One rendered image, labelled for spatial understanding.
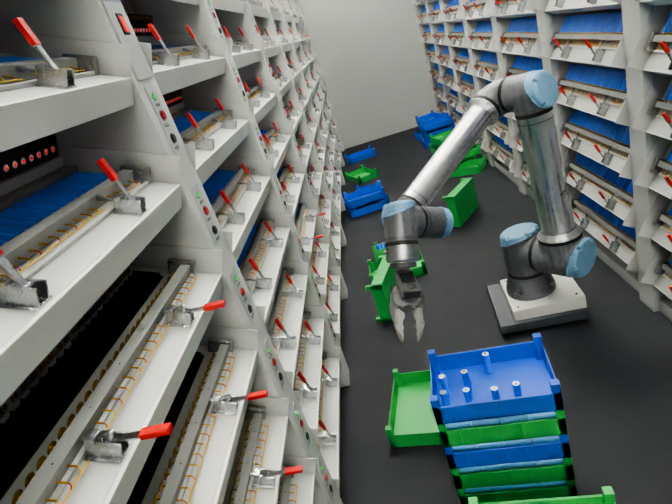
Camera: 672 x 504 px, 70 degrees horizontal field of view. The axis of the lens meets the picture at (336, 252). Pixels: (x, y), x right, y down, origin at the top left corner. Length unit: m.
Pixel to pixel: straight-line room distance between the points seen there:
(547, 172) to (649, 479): 0.92
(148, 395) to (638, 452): 1.33
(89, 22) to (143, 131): 0.18
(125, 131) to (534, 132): 1.24
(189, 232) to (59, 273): 0.38
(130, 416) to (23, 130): 0.35
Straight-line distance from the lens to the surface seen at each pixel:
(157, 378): 0.72
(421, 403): 1.84
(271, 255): 1.46
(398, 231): 1.28
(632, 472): 1.61
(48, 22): 0.96
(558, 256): 1.87
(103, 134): 0.95
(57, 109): 0.70
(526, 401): 1.27
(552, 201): 1.79
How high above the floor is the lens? 1.25
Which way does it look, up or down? 23 degrees down
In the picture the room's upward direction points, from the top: 19 degrees counter-clockwise
